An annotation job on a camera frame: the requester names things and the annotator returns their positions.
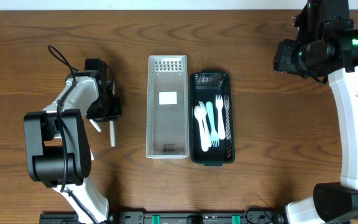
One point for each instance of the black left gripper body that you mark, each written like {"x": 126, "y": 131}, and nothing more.
{"x": 105, "y": 113}

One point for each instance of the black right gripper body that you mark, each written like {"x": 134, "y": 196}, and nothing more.
{"x": 290, "y": 58}

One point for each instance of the white plastic utensil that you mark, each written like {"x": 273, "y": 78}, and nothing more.
{"x": 96, "y": 126}

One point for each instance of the white plastic spoon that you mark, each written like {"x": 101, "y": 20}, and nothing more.
{"x": 112, "y": 134}
{"x": 200, "y": 116}

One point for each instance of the white plastic fork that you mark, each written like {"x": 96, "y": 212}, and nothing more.
{"x": 219, "y": 106}
{"x": 203, "y": 107}

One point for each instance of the mint plastic fork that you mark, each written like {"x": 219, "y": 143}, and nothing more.
{"x": 214, "y": 134}

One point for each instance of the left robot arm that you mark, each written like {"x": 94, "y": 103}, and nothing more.
{"x": 57, "y": 147}

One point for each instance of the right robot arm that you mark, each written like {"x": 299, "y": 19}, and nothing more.
{"x": 326, "y": 50}

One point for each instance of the white label sticker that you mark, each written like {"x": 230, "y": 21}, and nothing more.
{"x": 167, "y": 98}

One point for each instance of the clear perforated plastic basket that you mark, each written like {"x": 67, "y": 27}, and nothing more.
{"x": 167, "y": 125}

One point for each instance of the black perforated plastic basket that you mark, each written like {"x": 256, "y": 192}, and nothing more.
{"x": 204, "y": 86}

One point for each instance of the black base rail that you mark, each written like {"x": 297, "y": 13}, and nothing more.
{"x": 166, "y": 217}

